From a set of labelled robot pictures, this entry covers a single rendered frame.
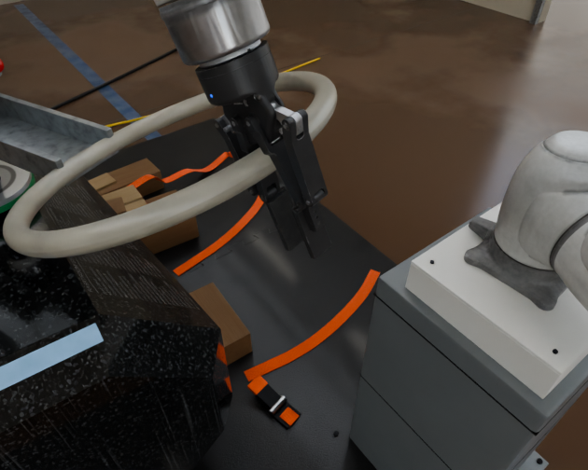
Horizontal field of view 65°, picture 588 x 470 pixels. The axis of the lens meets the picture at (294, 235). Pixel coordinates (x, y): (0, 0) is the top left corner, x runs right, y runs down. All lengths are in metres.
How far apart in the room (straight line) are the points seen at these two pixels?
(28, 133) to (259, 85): 0.67
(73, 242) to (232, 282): 1.57
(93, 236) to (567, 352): 0.74
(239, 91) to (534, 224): 0.56
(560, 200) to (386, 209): 1.70
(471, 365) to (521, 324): 0.12
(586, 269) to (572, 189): 0.12
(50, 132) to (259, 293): 1.21
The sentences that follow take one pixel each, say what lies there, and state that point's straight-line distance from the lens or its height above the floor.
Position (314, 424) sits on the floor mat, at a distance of 1.69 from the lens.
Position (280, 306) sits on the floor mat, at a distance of 1.95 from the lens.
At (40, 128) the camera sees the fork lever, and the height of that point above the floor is 1.08.
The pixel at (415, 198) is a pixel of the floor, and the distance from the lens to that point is 2.57.
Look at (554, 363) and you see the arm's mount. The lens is 0.89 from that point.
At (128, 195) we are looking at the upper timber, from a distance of 2.24.
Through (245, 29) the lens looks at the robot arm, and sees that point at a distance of 0.44.
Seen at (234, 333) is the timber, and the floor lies 0.14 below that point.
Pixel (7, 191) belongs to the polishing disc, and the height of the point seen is 0.88.
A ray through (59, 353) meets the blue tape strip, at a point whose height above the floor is 0.80.
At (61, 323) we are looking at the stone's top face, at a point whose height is 0.82.
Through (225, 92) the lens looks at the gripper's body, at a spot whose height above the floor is 1.35.
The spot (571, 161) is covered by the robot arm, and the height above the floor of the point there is 1.15.
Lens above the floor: 1.55
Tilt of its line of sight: 43 degrees down
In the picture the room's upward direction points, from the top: straight up
